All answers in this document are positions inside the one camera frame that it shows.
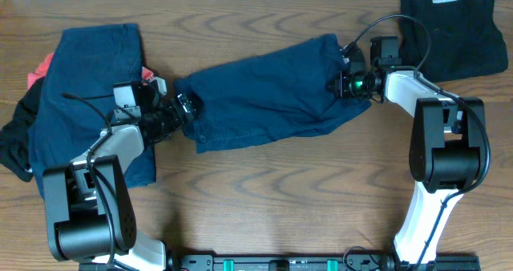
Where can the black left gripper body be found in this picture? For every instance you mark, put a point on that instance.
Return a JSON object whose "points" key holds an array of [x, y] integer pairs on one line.
{"points": [[175, 121]]}

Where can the red printed garment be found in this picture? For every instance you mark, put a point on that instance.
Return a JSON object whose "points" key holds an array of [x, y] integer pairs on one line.
{"points": [[43, 68]]}

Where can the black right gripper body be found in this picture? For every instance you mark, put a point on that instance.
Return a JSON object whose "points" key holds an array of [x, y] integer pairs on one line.
{"points": [[354, 86]]}

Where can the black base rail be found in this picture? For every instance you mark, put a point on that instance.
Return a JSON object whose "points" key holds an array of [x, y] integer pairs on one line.
{"points": [[353, 261]]}

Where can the navy blue folded garment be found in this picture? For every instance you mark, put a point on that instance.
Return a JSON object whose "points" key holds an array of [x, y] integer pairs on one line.
{"points": [[77, 92]]}

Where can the black garment under pile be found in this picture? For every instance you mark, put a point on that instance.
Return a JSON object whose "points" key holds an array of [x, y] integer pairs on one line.
{"points": [[14, 135]]}

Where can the navy blue shorts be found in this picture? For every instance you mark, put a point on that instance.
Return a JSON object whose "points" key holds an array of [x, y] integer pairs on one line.
{"points": [[265, 98]]}

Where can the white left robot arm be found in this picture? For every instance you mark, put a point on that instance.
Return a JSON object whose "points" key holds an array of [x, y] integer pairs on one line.
{"points": [[89, 215]]}

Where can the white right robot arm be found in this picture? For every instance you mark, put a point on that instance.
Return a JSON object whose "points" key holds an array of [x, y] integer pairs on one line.
{"points": [[449, 154]]}

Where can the black folded garment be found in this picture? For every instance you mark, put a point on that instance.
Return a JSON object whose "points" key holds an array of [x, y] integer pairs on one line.
{"points": [[465, 42]]}

